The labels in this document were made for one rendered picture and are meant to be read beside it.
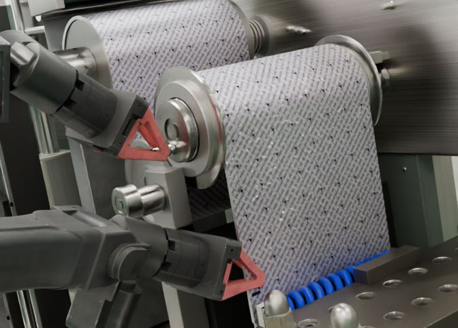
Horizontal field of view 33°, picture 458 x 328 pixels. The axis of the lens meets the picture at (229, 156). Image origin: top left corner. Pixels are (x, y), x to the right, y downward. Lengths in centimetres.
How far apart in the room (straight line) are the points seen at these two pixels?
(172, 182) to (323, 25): 39
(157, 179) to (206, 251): 14
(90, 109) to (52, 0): 33
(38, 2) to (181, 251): 49
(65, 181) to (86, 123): 78
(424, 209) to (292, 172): 27
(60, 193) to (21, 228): 94
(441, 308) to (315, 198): 21
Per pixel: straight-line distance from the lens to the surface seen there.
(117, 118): 82
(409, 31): 107
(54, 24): 123
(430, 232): 115
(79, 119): 82
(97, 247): 71
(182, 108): 89
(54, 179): 159
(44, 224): 68
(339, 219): 99
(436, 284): 93
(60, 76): 80
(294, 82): 95
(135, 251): 74
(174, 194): 93
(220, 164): 88
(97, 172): 122
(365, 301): 91
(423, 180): 113
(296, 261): 95
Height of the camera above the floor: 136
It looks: 9 degrees down
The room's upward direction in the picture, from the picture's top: 10 degrees counter-clockwise
